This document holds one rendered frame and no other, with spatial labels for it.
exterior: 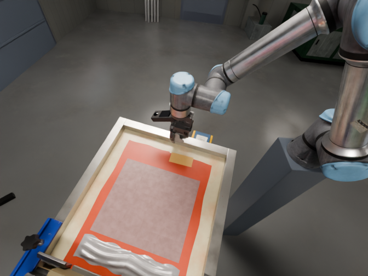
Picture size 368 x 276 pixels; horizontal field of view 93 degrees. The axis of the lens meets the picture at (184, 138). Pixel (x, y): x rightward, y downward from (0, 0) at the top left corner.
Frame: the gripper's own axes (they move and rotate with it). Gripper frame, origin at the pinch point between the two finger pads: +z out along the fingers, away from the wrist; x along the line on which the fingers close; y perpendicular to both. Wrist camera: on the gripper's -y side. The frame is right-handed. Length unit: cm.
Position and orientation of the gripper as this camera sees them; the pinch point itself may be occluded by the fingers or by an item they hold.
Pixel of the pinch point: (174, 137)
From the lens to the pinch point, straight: 83.1
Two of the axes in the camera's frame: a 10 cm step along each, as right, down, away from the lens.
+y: 9.5, 2.8, -1.1
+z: -0.6, 5.1, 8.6
